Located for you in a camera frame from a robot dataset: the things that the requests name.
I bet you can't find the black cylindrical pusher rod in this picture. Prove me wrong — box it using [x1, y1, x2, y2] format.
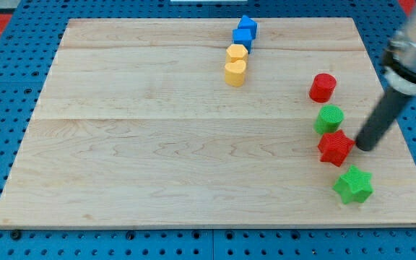
[355, 87, 412, 152]

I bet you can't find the red star block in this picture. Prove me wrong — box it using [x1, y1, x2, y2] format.
[317, 129, 355, 167]

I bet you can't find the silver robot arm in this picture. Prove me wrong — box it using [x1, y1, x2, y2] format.
[355, 6, 416, 151]

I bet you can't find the green star block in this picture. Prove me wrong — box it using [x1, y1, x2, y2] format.
[333, 165, 373, 204]

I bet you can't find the green cylinder block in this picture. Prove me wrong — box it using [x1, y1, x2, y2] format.
[313, 105, 345, 134]

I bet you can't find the red cylinder block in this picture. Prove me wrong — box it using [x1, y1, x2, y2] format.
[308, 73, 337, 103]

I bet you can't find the blue cube block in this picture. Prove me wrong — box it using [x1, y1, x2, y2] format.
[232, 28, 253, 53]

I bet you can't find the yellow heart block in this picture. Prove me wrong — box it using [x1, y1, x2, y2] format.
[224, 60, 247, 87]

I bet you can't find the yellow hexagon block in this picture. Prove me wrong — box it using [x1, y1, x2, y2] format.
[225, 43, 248, 63]

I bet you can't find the blue triangle block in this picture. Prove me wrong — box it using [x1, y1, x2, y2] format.
[237, 15, 258, 40]

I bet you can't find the wooden board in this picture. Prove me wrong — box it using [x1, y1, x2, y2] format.
[0, 18, 416, 230]

